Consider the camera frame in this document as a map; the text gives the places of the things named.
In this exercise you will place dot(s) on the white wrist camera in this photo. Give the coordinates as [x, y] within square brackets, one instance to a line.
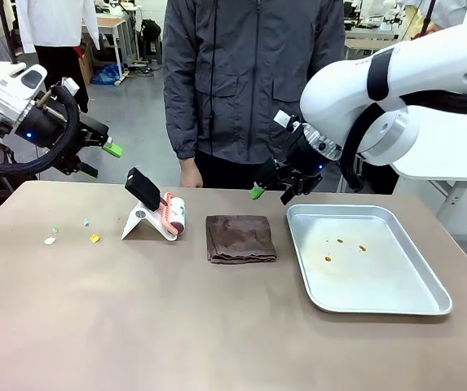
[70, 84]
[283, 118]

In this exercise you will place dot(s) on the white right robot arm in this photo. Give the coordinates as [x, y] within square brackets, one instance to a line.
[420, 81]

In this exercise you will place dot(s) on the bystander in white coat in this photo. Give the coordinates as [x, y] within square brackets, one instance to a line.
[55, 32]

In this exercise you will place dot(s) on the person right forearm grey sleeve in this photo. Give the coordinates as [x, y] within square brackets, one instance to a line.
[178, 122]

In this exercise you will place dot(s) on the brown cloth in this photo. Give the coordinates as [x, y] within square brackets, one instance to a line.
[239, 238]

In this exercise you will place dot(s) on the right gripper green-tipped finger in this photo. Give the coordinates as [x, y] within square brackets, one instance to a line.
[257, 190]
[289, 194]

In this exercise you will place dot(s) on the person right hand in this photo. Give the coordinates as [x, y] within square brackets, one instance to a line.
[190, 175]

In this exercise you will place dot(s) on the person black trousers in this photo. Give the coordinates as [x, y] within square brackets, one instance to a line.
[225, 173]

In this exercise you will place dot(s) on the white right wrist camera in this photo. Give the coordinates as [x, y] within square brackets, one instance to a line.
[283, 118]

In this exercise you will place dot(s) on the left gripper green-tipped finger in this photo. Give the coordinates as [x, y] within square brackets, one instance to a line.
[113, 150]
[88, 169]

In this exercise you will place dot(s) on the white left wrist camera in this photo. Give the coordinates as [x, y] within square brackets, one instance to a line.
[70, 84]

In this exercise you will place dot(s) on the white folding stand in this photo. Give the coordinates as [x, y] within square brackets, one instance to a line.
[135, 222]

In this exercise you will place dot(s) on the silver metal tray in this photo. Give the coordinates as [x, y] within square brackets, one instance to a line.
[380, 277]

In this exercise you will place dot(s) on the white paper scrap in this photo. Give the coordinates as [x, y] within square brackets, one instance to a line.
[49, 240]

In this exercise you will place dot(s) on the blue plastic bag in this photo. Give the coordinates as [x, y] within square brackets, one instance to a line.
[106, 75]

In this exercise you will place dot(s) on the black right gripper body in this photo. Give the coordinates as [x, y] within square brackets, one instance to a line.
[302, 163]

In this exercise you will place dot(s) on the yellow paper scrap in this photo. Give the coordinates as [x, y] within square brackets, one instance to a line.
[94, 238]

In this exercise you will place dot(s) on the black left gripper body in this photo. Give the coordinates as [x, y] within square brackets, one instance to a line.
[43, 126]

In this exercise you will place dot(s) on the white side table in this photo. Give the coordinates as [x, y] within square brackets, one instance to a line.
[453, 163]

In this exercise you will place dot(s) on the person grey jacket torso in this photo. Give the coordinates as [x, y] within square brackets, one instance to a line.
[249, 73]

